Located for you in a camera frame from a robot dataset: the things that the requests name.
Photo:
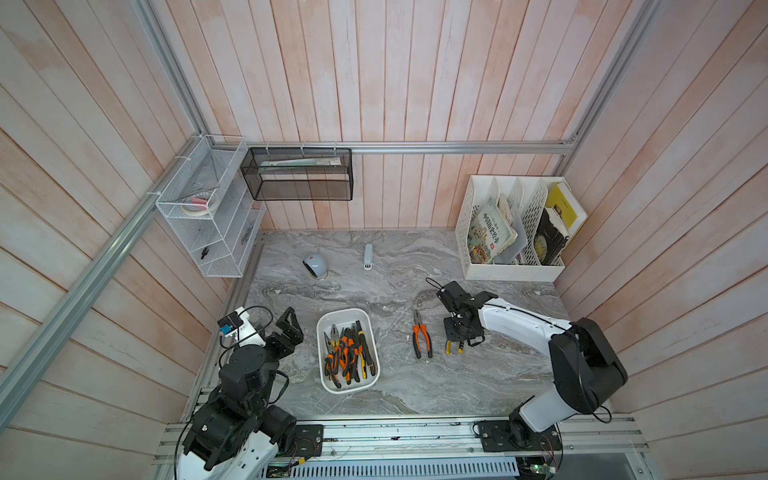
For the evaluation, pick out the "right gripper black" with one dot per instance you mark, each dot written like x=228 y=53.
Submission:
x=449 y=334

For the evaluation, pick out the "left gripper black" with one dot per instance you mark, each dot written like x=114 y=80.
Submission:
x=294 y=333

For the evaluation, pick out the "yellow black pliers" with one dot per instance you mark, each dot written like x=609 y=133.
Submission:
x=454 y=347

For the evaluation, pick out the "orange black pliers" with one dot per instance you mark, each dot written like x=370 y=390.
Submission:
x=420 y=332

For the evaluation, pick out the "white plastic storage box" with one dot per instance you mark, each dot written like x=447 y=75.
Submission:
x=346 y=319

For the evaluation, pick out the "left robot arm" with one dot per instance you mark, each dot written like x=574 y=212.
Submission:
x=239 y=429

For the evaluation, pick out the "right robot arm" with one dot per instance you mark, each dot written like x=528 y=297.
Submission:
x=586 y=369

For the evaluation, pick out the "orange pliers in box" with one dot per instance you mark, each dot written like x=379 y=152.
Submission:
x=341 y=362

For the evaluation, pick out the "light blue round clock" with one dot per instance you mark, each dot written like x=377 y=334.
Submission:
x=316 y=266

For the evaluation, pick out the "illustrated history book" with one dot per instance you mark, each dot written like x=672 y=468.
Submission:
x=489 y=234

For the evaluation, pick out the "white file organizer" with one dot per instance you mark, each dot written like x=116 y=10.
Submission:
x=521 y=200

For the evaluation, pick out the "black book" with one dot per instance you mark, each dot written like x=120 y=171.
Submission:
x=551 y=237

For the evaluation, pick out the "yellow book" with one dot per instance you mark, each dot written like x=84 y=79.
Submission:
x=564 y=203

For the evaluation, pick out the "tape roll on shelf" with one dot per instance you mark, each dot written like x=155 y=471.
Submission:
x=200 y=205

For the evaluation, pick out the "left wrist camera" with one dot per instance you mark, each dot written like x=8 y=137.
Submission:
x=236 y=329

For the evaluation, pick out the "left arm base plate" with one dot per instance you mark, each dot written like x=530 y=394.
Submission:
x=304 y=441

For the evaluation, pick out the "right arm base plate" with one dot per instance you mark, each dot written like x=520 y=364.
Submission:
x=515 y=436

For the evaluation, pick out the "white wire wall shelf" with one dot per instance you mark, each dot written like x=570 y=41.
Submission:
x=220 y=244

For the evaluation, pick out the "black mesh wall basket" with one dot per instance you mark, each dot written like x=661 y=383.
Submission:
x=299 y=173

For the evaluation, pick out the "aluminium front rail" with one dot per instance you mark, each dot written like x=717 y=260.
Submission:
x=446 y=447

